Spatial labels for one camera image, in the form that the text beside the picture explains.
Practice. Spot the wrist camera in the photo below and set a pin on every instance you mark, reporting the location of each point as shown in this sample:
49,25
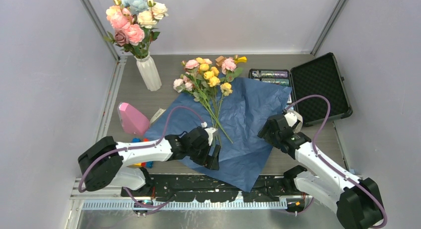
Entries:
294,120
211,131

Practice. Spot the yellow flower stems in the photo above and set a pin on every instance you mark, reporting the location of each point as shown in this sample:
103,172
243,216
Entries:
209,90

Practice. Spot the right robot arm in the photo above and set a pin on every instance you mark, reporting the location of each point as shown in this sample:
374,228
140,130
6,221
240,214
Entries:
356,202

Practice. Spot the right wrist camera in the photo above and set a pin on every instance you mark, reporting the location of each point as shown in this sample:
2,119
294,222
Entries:
294,120

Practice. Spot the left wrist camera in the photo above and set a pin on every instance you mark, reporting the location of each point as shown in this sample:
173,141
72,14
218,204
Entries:
211,131

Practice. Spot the cream satin ribbon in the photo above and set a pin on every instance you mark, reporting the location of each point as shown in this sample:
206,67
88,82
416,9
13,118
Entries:
157,115

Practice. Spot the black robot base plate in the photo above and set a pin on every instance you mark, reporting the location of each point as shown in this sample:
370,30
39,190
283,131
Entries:
190,187

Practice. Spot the pink flowers in vase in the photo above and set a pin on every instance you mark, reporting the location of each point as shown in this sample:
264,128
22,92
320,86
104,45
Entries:
134,25

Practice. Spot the white ribbed vase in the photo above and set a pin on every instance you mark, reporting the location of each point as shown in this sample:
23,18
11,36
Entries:
149,72

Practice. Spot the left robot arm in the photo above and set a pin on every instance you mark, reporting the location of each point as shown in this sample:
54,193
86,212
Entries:
108,162

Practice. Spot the blue studded toy brick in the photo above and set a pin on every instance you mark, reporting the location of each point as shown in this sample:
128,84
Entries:
148,164

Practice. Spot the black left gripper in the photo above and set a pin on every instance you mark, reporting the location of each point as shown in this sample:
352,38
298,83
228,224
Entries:
210,162

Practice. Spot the dark blue wrapping paper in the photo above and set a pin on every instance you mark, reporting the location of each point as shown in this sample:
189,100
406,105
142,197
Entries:
243,154

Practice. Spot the yellow wooden arch block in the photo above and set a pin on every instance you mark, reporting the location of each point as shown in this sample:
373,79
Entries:
240,59

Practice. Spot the light pink flower stem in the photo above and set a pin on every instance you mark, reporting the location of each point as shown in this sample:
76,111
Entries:
187,86

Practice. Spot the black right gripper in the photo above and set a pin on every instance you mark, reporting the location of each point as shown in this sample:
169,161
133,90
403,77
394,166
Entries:
266,135

